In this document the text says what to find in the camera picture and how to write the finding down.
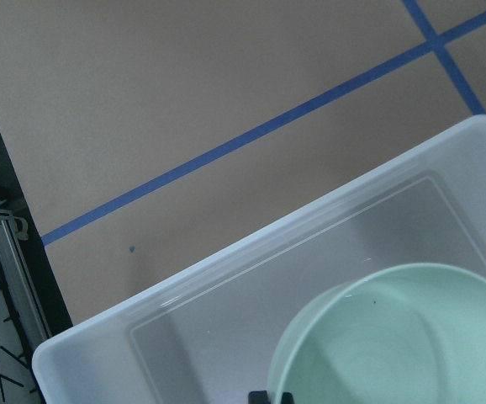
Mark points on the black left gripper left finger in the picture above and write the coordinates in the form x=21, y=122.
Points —
x=257, y=397

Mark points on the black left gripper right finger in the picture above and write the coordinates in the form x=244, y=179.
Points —
x=287, y=398

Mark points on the mint green bowl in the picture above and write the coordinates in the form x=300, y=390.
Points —
x=414, y=333

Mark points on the clear plastic storage box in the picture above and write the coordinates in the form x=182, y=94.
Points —
x=206, y=334

